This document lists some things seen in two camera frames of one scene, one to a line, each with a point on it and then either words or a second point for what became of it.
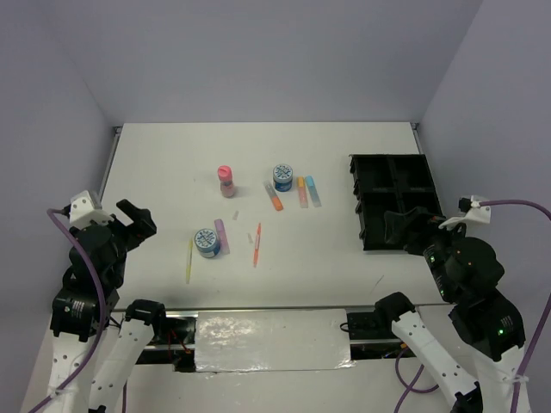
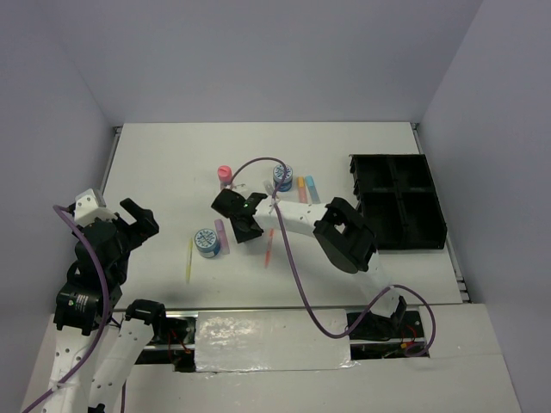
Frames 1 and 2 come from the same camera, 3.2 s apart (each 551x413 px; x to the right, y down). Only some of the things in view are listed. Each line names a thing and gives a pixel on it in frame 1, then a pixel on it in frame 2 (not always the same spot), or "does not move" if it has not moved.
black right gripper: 418,218 to 242,237
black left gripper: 142,226 does not move
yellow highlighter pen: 189,261 does not move
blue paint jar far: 282,176 does not move
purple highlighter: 222,237 does not move
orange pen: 256,254 to 272,231
